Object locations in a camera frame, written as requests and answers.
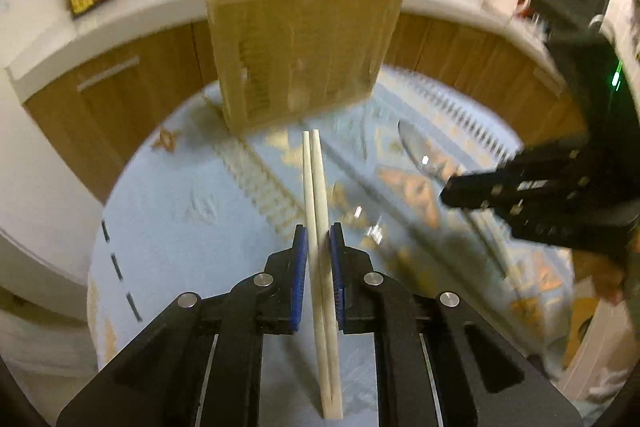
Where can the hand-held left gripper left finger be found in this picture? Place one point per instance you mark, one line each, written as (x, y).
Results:
(300, 272)

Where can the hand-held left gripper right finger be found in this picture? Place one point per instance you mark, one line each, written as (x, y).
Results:
(336, 272)

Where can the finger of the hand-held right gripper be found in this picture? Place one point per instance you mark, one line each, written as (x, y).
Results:
(490, 192)
(545, 159)

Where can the yellow plastic utensil basket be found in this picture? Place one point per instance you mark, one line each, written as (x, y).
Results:
(320, 47)

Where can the person's right hand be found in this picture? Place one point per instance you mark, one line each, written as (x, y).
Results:
(600, 274)

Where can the metal spoon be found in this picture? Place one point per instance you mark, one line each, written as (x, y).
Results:
(419, 149)

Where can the patterned blue tablecloth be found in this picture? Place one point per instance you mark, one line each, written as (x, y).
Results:
(200, 232)

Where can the wooden base cabinets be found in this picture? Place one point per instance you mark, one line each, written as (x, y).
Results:
(125, 117)

